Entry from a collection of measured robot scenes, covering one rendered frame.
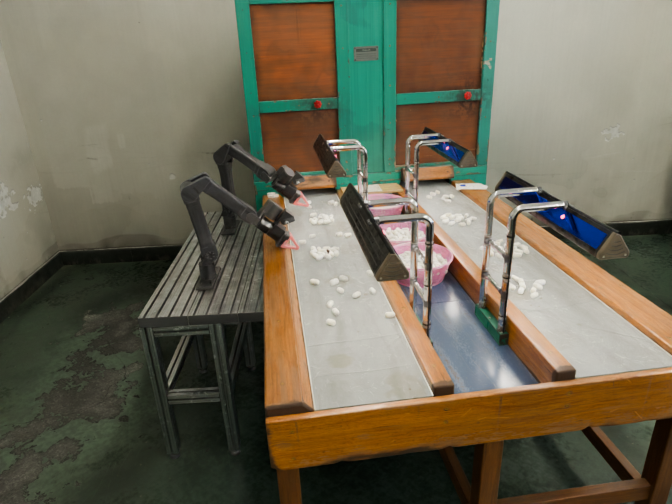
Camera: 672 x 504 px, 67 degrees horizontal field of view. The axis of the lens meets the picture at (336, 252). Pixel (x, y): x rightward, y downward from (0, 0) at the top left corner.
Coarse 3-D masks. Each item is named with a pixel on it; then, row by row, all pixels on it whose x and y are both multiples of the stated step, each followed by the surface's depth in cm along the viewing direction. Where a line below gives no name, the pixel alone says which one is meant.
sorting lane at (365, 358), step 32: (288, 224) 248; (320, 224) 246; (352, 256) 209; (320, 288) 184; (352, 288) 183; (320, 320) 164; (352, 320) 163; (384, 320) 162; (320, 352) 147; (352, 352) 146; (384, 352) 146; (320, 384) 134; (352, 384) 133; (384, 384) 133; (416, 384) 132
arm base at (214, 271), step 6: (198, 264) 208; (204, 270) 206; (210, 270) 207; (216, 270) 217; (204, 276) 208; (210, 276) 208; (216, 276) 211; (198, 282) 206; (204, 282) 206; (210, 282) 207; (198, 288) 202; (204, 288) 202; (210, 288) 202
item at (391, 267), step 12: (348, 192) 170; (348, 204) 164; (360, 204) 153; (348, 216) 159; (360, 216) 148; (372, 216) 143; (360, 228) 144; (372, 228) 135; (360, 240) 140; (372, 240) 132; (384, 240) 125; (372, 252) 128; (384, 252) 121; (396, 252) 131; (372, 264) 125; (384, 264) 119; (396, 264) 119; (384, 276) 120; (396, 276) 120; (408, 276) 121
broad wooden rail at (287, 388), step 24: (264, 240) 223; (264, 264) 200; (288, 264) 200; (264, 288) 181; (288, 288) 180; (264, 312) 165; (288, 312) 164; (264, 336) 152; (288, 336) 151; (264, 360) 141; (288, 360) 140; (264, 384) 132; (288, 384) 130; (264, 408) 123; (288, 408) 123; (312, 408) 125
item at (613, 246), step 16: (512, 176) 175; (544, 192) 156; (576, 208) 141; (560, 224) 143; (576, 224) 137; (592, 224) 132; (576, 240) 135; (592, 240) 130; (608, 240) 125; (608, 256) 126; (624, 256) 127
